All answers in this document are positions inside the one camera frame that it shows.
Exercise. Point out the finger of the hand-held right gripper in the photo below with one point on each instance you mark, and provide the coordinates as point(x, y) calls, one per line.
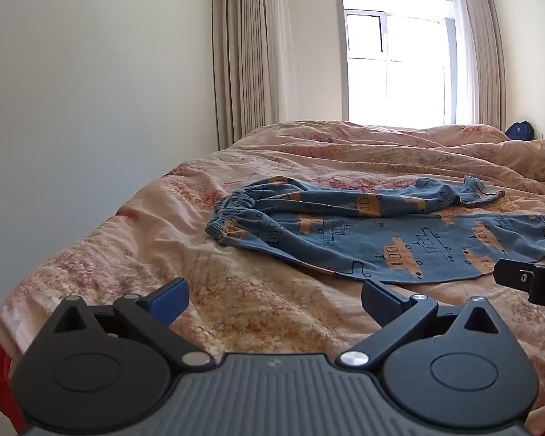
point(522, 277)

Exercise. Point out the blue bag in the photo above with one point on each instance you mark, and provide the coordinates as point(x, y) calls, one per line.
point(520, 131)

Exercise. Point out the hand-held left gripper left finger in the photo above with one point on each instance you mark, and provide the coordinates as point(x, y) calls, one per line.
point(169, 300)

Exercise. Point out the white sheer curtain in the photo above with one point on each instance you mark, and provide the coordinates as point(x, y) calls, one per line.
point(458, 54)

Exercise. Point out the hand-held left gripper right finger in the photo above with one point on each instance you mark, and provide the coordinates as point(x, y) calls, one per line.
point(380, 300)

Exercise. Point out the window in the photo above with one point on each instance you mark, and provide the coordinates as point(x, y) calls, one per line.
point(397, 59)

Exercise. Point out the blue patterned pants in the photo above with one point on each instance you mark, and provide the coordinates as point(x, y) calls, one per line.
point(368, 236)

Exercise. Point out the pink floral blanket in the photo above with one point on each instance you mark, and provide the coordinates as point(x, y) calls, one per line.
point(299, 181)

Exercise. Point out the red cloth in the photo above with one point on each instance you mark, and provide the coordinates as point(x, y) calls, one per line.
point(4, 386)

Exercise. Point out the beige curtain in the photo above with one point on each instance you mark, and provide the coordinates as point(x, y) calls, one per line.
point(250, 59)
point(483, 54)

